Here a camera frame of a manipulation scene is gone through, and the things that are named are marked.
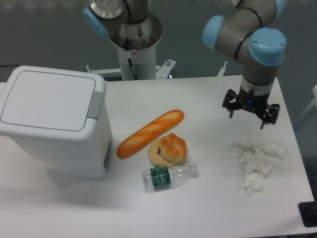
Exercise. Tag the crumpled white tissue paper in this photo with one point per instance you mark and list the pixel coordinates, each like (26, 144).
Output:
(256, 161)

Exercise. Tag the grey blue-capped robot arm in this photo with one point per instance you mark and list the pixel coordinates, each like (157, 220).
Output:
(244, 37)

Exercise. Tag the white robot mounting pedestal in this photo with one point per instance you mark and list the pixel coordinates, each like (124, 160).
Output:
(136, 48)

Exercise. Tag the orange baguette bread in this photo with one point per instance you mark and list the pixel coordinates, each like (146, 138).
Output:
(148, 133)

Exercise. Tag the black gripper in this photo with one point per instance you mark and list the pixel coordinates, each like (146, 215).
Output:
(256, 104)

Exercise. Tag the black device at table edge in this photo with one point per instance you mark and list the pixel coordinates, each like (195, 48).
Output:
(308, 212)

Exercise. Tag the knotted bread roll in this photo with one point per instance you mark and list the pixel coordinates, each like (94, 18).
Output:
(167, 150)

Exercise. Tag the clear green-label plastic bottle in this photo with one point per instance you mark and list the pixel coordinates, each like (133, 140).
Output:
(162, 178)

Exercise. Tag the white push-button trash can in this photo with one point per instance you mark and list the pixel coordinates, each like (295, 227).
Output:
(59, 118)

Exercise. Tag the white frame at right edge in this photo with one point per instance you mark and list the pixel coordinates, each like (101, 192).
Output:
(308, 112)

